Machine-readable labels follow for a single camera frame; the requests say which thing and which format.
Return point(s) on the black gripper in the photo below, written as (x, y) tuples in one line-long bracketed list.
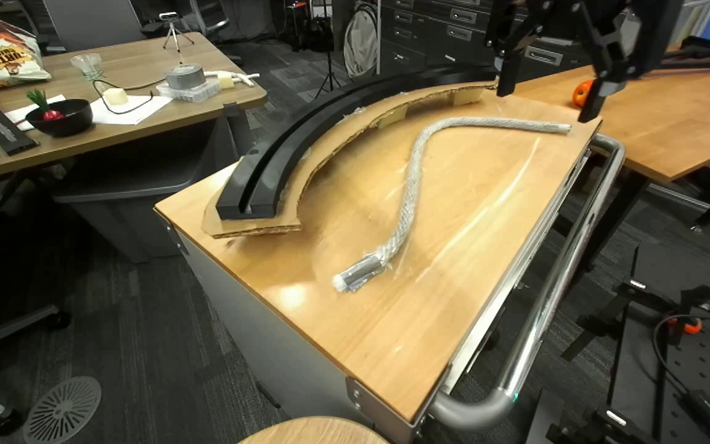
[(621, 38)]

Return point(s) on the curved black board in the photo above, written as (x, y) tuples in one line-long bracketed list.
[(257, 182)]

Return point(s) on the orange ball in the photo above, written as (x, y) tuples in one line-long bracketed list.
[(580, 93)]

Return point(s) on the grey drawer cabinet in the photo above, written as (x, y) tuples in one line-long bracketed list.
[(425, 33)]

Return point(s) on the wooden desk right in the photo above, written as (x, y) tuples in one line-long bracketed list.
[(661, 123)]

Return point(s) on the black stand with orange clamp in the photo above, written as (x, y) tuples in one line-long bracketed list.
[(661, 372)]

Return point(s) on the grey cart cabinet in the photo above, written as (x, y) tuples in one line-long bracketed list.
[(314, 351)]

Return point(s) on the grey round device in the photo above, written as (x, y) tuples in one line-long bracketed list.
[(182, 82)]

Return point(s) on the round wooden stool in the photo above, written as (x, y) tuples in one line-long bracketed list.
[(315, 430)]

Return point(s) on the black bowl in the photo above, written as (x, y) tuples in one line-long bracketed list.
[(59, 120)]

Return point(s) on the chips bag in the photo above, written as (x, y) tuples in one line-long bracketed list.
[(19, 55)]

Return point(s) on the white floor fan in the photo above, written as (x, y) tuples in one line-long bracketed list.
[(61, 412)]

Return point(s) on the chrome cart handle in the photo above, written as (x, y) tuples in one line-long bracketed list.
[(505, 394)]

